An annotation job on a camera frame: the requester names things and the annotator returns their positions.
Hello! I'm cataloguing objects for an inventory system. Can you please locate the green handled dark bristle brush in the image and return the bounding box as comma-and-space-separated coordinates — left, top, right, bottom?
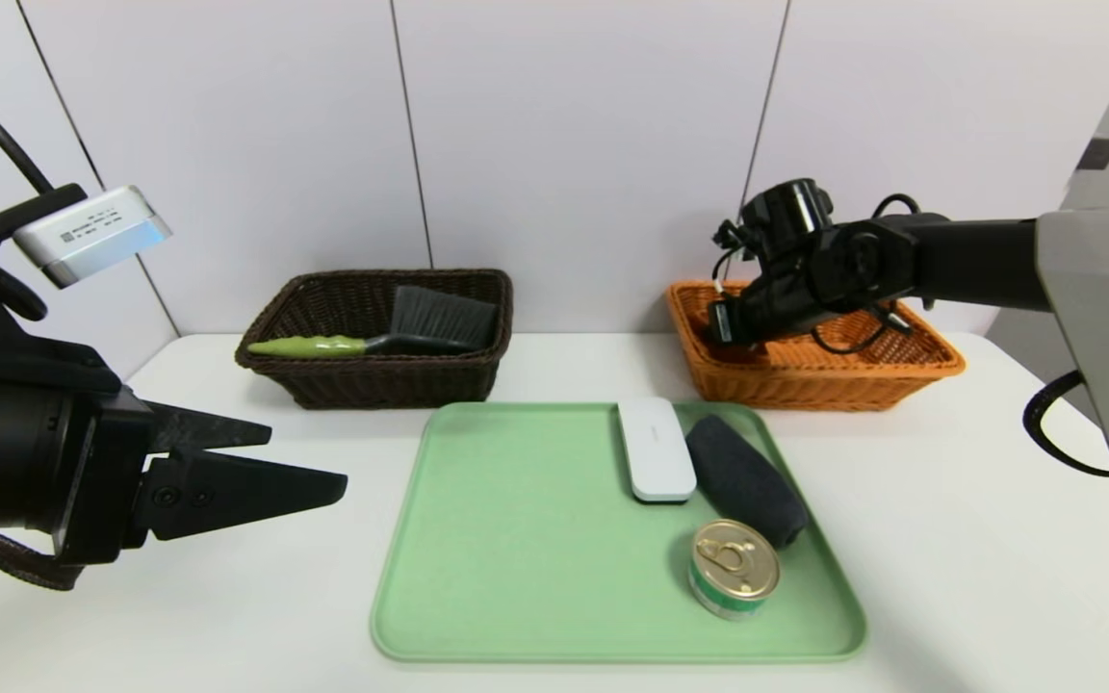
246, 286, 500, 359

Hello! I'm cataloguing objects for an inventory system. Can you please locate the dark brown wicker basket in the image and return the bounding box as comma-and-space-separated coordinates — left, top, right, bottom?
235, 269, 514, 412

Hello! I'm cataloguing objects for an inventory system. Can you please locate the braided left gripper cable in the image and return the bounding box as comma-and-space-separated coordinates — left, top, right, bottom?
0, 515, 84, 591

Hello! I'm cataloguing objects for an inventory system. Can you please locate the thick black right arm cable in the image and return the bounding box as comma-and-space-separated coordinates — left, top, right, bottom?
1023, 371, 1109, 479

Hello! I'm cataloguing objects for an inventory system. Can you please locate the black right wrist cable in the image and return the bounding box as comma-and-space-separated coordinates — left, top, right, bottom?
810, 298, 914, 355

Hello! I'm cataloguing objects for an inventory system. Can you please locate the dark blue rolled towel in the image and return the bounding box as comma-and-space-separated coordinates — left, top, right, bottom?
685, 414, 809, 550

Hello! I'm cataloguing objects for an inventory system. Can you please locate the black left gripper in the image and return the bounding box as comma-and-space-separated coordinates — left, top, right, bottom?
0, 372, 348, 568

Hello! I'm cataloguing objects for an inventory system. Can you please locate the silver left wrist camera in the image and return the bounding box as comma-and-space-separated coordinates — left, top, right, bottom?
13, 186, 173, 289

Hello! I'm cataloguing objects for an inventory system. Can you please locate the white rectangular board eraser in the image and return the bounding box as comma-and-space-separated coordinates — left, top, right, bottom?
616, 398, 697, 503

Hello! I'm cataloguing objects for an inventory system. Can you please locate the orange wicker basket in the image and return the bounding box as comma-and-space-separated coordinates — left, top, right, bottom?
665, 281, 966, 413

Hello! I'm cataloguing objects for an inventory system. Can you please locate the light green plastic tray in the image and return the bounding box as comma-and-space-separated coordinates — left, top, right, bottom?
371, 401, 867, 662

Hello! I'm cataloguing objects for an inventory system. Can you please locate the gold lid tin can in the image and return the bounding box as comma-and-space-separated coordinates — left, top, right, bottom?
687, 519, 781, 621

